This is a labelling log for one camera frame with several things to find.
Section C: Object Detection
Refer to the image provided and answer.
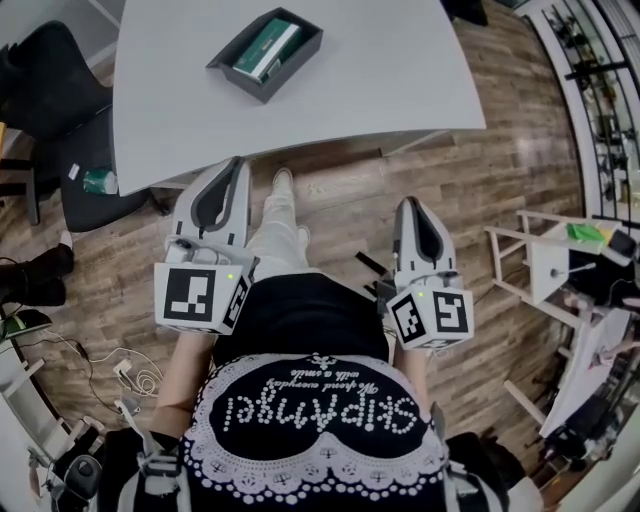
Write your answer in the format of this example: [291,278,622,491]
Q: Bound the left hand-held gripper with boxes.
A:
[152,156,262,336]

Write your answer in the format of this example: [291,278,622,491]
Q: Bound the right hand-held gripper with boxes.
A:
[354,195,476,352]

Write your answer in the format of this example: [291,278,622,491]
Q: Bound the dark grey box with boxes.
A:
[205,6,326,105]

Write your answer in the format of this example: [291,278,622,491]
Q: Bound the green and white packet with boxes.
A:
[230,18,304,84]

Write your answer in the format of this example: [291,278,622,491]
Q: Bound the person's right forearm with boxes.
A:
[392,347,432,432]

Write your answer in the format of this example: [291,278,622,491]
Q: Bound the person's left forearm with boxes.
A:
[153,328,222,437]

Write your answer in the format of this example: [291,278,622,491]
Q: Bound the person's white trousers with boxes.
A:
[244,191,315,275]

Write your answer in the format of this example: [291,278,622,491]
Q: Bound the white table leg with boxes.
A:
[380,128,450,158]

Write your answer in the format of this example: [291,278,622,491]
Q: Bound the white step stool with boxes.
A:
[483,208,602,332]

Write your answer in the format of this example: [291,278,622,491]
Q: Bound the person's black printed top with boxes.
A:
[99,271,512,512]

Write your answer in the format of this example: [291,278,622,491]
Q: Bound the green cloth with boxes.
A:
[565,222,609,244]

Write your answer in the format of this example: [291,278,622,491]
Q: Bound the black office chair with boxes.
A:
[0,20,152,235]

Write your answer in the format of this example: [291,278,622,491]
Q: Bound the black and green device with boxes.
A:
[0,308,52,342]

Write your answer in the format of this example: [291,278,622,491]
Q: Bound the black metal rack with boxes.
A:
[519,0,640,222]

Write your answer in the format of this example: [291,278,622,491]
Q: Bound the dark grey round device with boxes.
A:
[66,453,105,502]

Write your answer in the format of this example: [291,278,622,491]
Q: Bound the white floor cable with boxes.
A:
[48,328,162,402]

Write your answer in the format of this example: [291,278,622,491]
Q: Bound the grey harness strap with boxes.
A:
[428,402,462,512]
[113,398,182,497]

